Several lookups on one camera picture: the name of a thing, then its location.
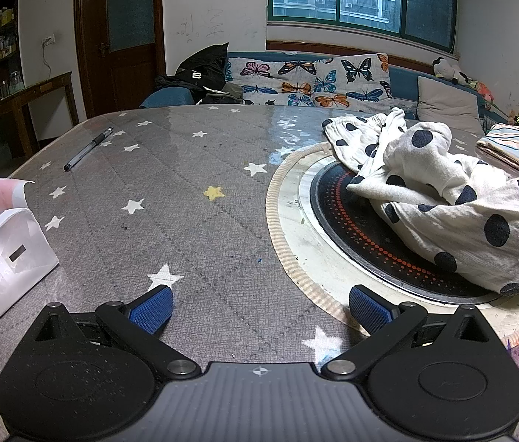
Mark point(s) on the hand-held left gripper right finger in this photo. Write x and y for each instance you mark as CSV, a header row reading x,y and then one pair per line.
x,y
370,308

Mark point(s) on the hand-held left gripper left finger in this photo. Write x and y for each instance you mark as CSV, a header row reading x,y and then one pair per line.
x,y
151,311

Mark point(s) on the white polka dot pants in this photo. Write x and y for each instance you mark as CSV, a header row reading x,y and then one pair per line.
x,y
425,202

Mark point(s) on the grey star tablecloth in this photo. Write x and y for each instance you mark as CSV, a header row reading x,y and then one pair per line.
x,y
172,221

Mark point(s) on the white paper box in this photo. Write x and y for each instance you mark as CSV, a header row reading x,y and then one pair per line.
x,y
11,258

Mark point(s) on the black pen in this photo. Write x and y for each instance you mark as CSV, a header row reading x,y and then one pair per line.
x,y
88,148

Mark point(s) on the grey cushion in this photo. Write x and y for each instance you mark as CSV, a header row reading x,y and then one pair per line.
x,y
448,101

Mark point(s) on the butterfly print pillow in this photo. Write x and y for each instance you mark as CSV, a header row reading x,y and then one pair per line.
x,y
356,83
268,78

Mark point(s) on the dark grey garment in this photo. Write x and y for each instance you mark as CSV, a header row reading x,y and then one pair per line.
x,y
222,94

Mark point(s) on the brown wooden door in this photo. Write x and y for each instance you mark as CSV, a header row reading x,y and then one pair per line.
x,y
126,69

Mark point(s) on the pink plush toy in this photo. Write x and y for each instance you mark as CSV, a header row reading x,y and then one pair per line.
x,y
480,90

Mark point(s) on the black jacket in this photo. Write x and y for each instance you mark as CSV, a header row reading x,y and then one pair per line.
x,y
199,69

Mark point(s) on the wooden side table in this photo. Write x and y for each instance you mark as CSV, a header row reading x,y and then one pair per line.
x,y
34,90

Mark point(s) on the panda plush toy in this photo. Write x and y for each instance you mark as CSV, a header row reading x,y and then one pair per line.
x,y
446,70

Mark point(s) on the glass jar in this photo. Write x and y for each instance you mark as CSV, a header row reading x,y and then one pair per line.
x,y
15,80

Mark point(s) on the green framed window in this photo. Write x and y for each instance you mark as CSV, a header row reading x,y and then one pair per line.
x,y
360,0

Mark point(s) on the white wall socket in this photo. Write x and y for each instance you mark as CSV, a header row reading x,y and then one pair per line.
x,y
48,40

